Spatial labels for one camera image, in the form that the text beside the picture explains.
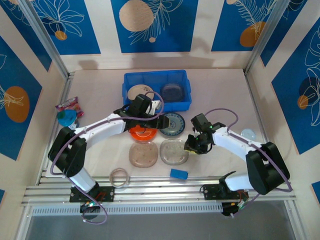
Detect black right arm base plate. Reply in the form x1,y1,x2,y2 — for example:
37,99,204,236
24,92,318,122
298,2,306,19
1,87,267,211
201,183,250,201

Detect orange plastic plate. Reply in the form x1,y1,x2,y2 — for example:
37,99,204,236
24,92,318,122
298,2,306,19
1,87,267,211
128,124,158,143

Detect white slotted cable duct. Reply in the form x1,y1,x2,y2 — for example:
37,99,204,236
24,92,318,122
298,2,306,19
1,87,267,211
31,202,224,217

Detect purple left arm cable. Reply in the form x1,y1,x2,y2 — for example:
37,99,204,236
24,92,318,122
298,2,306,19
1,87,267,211
49,90,165,225

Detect clear tape ring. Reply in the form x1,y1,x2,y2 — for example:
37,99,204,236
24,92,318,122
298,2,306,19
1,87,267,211
109,167,131,188

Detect blue and white patterned plate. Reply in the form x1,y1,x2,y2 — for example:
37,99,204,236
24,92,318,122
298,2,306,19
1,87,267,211
158,111,187,137

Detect pinkish clear square plate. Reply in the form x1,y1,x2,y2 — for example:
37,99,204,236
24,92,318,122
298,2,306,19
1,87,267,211
128,141,158,168

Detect yogurt cup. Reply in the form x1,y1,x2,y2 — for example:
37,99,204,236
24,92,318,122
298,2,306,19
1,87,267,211
240,128,258,141

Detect cream plate with floral print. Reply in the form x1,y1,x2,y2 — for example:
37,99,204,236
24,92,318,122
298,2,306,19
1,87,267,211
126,84,154,101

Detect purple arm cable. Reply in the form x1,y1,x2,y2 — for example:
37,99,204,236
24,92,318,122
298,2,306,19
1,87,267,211
203,107,293,218
49,90,165,225

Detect blue rectangular block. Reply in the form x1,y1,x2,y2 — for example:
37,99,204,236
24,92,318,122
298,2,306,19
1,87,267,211
170,168,189,180

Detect colourful snack packet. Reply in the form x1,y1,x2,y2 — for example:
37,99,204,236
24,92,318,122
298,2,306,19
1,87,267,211
54,96,85,118

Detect aluminium mounting rails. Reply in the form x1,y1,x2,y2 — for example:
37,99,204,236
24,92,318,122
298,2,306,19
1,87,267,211
21,176,297,207

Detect aluminium frame post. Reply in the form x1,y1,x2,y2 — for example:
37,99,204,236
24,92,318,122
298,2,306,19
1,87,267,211
17,0,71,78
244,0,292,75

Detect cup with blue lid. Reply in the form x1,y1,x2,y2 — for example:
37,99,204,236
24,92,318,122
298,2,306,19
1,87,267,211
57,109,81,131

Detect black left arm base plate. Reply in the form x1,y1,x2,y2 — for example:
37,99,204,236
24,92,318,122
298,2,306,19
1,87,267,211
69,186,115,203

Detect aluminium side rail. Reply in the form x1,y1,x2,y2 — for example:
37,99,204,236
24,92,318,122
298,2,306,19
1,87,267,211
243,71,275,151
37,72,76,185

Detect blue plastic bin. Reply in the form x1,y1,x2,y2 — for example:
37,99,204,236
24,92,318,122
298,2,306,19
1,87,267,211
121,69,193,113

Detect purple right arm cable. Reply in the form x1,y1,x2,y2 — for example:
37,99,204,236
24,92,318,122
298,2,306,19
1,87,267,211
203,107,293,218

